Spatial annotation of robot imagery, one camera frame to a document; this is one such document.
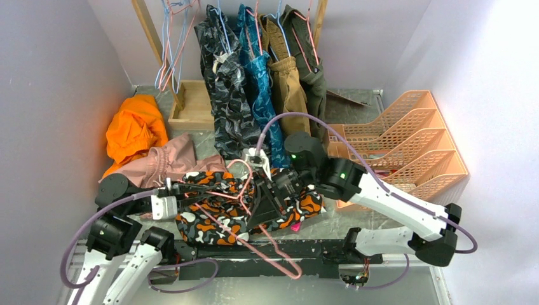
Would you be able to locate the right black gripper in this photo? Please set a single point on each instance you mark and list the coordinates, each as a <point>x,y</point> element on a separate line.
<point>264,206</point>

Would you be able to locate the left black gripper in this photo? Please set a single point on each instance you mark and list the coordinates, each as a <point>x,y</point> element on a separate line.
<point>179,189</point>

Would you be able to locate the orange camouflage shorts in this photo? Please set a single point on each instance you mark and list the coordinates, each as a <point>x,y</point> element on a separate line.
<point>218,220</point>

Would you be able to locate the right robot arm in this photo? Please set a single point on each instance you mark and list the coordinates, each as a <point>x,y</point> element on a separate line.
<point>427,231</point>

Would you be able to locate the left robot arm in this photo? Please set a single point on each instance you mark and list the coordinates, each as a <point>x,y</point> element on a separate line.
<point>115,265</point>

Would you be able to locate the blue patterned shorts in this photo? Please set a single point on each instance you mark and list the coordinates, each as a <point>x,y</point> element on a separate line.
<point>254,61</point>

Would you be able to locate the tan brown shorts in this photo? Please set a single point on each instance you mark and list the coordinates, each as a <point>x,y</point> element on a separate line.
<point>287,95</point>

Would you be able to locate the dark olive green shorts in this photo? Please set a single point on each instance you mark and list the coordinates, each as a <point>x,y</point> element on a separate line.
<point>309,65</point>

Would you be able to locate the black grey patterned shorts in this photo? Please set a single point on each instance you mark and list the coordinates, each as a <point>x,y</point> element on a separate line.
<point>235,127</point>

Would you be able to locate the pink plastic clip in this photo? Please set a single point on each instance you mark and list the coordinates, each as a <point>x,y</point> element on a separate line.
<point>296,227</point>

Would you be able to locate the wooden clothes rack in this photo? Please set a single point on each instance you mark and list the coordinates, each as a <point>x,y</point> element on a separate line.
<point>191,104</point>

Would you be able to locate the peach plastic file organizer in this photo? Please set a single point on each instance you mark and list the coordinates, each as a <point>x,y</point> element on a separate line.
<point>410,136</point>

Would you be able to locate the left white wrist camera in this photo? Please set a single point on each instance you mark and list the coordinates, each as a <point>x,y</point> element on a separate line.
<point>163,208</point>

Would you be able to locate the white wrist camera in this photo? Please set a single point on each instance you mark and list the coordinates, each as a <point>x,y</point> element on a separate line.
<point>163,208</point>
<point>259,162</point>

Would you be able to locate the pink drawstring shorts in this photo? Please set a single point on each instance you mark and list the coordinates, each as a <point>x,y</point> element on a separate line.
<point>173,160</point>

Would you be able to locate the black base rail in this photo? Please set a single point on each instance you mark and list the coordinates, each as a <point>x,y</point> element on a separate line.
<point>320,258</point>

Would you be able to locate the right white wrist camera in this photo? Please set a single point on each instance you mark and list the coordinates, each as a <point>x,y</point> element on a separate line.
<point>259,162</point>

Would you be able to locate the aluminium frame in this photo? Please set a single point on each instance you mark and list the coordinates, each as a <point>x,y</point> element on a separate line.
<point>402,279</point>

